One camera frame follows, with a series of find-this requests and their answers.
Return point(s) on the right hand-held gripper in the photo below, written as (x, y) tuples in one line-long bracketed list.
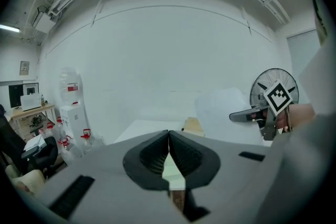
[(277, 97)]

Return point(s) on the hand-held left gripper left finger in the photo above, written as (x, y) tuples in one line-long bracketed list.
[(134, 162)]

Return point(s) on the wooden desk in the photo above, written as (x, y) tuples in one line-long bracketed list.
[(31, 111)]

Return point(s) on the large clear water bottle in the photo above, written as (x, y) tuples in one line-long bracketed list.
[(69, 84)]

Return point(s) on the ceiling air conditioner unit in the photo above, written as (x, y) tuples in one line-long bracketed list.
[(43, 22)]

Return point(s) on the white board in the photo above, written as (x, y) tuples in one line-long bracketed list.
[(147, 129)]

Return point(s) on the white water dispenser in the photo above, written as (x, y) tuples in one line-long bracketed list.
[(74, 120)]

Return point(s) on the framed wall notice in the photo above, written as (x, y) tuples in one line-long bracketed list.
[(24, 68)]

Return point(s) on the black standing fan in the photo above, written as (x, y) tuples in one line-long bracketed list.
[(262, 81)]

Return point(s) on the white box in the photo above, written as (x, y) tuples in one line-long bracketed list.
[(31, 102)]

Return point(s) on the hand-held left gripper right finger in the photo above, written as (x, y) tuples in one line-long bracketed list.
[(207, 162)]

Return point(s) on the black office chair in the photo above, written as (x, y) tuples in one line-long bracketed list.
[(13, 144)]

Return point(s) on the small clear bottle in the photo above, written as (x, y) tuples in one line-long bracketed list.
[(42, 100)]

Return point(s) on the brown cardboard sheet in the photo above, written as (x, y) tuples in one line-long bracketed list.
[(193, 126)]

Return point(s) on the ceiling tube light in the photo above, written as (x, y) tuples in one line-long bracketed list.
[(9, 28)]

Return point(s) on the red-capped water jug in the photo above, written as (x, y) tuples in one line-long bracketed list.
[(86, 139), (60, 122), (65, 145), (50, 128)]

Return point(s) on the black computer monitor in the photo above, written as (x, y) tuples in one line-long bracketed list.
[(14, 95)]

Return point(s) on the beige cushion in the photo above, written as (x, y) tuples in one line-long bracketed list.
[(25, 179)]

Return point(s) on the grey door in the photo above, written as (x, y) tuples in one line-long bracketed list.
[(302, 55)]

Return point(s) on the person's right hand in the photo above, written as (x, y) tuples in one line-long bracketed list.
[(299, 115)]

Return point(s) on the white paper stack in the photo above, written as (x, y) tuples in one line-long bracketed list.
[(35, 142)]

